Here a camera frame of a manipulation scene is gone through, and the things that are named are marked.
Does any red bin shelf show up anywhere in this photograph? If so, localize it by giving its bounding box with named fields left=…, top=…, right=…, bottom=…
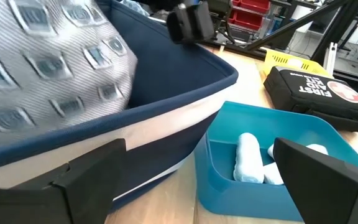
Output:
left=228, top=0, right=273, bottom=32

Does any grey patterned cloth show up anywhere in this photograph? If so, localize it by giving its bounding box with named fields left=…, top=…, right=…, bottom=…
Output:
left=0, top=0, right=138, bottom=151

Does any navy fabric basket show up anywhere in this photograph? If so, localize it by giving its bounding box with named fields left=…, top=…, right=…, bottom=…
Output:
left=0, top=0, right=239, bottom=213

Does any white bracket post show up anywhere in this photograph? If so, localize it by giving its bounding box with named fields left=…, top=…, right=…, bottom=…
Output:
left=323, top=42, right=339, bottom=76

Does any teal plastic bin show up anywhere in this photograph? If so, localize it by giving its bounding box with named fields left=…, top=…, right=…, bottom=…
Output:
left=194, top=101, right=358, bottom=222

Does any black first aid kit pouch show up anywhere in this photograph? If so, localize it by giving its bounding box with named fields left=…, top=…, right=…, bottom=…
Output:
left=263, top=65, right=358, bottom=133

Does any white gauze roll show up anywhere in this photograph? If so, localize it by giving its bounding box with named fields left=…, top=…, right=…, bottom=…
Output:
left=262, top=161, right=285, bottom=186
left=233, top=133, right=265, bottom=184
left=267, top=142, right=329, bottom=159

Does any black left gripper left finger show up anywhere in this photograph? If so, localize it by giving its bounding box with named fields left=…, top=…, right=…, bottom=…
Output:
left=0, top=138, right=127, bottom=224

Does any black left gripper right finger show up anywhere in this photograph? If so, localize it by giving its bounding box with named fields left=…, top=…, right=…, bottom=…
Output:
left=273, top=137, right=358, bottom=224

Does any yellow plastic basket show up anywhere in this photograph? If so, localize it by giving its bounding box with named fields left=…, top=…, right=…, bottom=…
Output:
left=264, top=48, right=334, bottom=79

